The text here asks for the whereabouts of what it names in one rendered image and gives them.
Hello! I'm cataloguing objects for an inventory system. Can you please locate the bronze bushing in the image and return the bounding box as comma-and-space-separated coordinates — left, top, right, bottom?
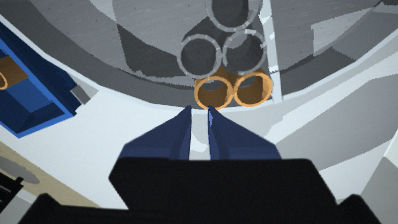
194, 65, 233, 110
0, 56, 29, 90
228, 67, 273, 107

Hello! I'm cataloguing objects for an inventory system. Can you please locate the grey metal ring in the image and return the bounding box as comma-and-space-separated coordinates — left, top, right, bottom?
177, 28, 222, 79
218, 26, 267, 75
205, 0, 260, 32

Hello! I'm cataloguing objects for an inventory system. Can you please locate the blue crate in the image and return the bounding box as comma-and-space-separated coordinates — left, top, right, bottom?
0, 22, 91, 139

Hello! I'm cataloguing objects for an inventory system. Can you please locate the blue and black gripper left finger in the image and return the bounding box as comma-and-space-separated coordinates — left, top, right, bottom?
117, 105, 192, 160

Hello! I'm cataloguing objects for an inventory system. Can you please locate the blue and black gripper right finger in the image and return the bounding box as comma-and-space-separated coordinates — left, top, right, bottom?
207, 105, 282, 160

